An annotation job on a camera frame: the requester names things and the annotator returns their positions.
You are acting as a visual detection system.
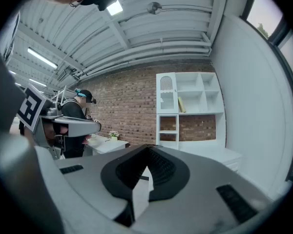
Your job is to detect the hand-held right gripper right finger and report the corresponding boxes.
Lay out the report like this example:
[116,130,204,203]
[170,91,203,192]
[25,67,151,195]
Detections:
[131,144,274,234]

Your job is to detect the round ceiling fixture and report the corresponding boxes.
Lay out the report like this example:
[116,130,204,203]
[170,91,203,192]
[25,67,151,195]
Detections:
[146,1,163,16]

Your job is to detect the long ceiling tube light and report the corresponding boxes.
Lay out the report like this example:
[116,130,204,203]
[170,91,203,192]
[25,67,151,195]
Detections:
[28,78,47,88]
[26,46,59,70]

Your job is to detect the yellow carton box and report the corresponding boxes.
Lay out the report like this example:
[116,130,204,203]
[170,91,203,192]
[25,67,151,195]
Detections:
[177,96,187,114]

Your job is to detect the small white table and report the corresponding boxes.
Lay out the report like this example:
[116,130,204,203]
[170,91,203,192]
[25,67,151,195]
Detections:
[84,134,130,157]

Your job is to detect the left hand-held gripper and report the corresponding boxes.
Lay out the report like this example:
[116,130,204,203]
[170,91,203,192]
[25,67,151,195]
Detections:
[16,84,102,160]

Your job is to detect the square ceiling light panel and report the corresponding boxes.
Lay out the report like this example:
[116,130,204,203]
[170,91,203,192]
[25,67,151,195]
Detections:
[105,0,124,17]

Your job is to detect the black framed window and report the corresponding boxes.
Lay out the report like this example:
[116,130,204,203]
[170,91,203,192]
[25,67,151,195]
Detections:
[241,0,293,183]

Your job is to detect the person's own clothing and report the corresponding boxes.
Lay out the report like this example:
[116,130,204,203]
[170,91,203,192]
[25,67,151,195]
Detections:
[0,45,65,234]

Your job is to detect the white ceiling pipe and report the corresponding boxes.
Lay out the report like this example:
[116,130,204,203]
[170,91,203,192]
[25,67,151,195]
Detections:
[82,39,212,77]

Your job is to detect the white shelf cabinet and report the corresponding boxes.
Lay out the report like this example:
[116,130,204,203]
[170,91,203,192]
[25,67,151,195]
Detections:
[155,71,244,173]

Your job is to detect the potted pink flowers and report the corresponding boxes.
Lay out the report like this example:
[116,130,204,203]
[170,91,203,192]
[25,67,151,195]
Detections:
[108,130,120,142]

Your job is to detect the white ribbed glass cabinet door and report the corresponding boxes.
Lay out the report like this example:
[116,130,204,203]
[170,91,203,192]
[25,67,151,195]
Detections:
[156,73,179,115]

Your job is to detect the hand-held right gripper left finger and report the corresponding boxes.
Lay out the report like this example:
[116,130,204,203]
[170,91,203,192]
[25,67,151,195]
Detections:
[35,144,150,234]

